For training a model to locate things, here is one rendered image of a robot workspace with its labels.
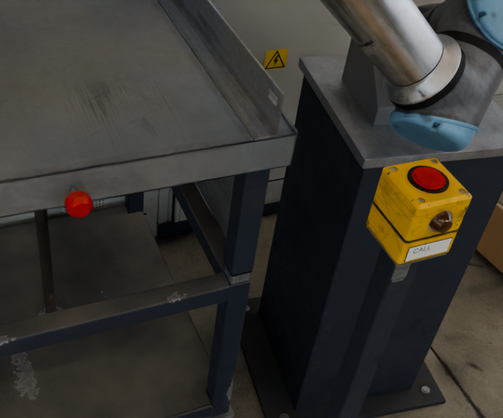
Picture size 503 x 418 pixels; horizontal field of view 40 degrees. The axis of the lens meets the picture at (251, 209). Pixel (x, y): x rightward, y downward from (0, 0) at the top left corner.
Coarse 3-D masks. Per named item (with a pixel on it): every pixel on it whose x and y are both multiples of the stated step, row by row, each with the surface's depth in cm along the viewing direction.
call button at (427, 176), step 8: (416, 168) 84; (424, 168) 83; (432, 168) 84; (416, 176) 82; (424, 176) 82; (432, 176) 83; (440, 176) 83; (424, 184) 81; (432, 184) 81; (440, 184) 82
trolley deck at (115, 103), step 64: (0, 0) 115; (64, 0) 118; (128, 0) 120; (0, 64) 101; (64, 64) 103; (128, 64) 105; (192, 64) 107; (0, 128) 89; (64, 128) 91; (128, 128) 93; (192, 128) 94; (0, 192) 83; (64, 192) 87; (128, 192) 91
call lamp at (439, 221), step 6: (444, 210) 81; (432, 216) 81; (438, 216) 81; (444, 216) 81; (450, 216) 81; (432, 222) 81; (438, 222) 81; (444, 222) 81; (450, 222) 81; (432, 228) 82; (438, 228) 81; (444, 228) 81
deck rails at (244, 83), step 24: (168, 0) 121; (192, 0) 115; (192, 24) 116; (216, 24) 107; (192, 48) 110; (216, 48) 109; (240, 48) 100; (216, 72) 105; (240, 72) 102; (264, 72) 94; (240, 96) 101; (264, 96) 96; (240, 120) 97; (264, 120) 97
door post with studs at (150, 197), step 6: (144, 192) 185; (150, 192) 186; (156, 192) 187; (144, 198) 186; (150, 198) 187; (156, 198) 188; (144, 204) 188; (150, 204) 189; (156, 204) 190; (144, 210) 189; (150, 210) 190; (156, 210) 191; (150, 216) 192; (150, 222) 193; (150, 228) 195
